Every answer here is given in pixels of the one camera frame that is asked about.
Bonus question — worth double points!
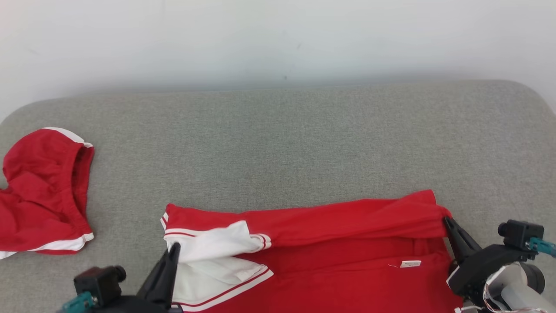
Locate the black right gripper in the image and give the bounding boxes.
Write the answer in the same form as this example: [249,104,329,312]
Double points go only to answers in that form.
[443,216,528,300]

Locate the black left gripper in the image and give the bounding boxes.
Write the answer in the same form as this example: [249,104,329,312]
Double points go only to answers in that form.
[91,243,183,313]

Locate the red shorts with white trim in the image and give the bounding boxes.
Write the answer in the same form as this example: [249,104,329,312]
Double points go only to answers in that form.
[0,127,95,260]

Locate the left camera cable teal connector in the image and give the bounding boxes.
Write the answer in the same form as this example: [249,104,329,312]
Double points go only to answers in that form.
[59,292,98,313]

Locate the right camera cable teal connector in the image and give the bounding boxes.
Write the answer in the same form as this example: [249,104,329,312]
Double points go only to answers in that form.
[528,238,556,258]

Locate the camera cable teal connector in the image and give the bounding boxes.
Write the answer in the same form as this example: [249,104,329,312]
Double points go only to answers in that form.
[59,292,98,313]
[528,238,556,258]

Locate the red shirt with white sleeves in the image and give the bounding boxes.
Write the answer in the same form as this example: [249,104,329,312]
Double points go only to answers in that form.
[160,190,463,313]

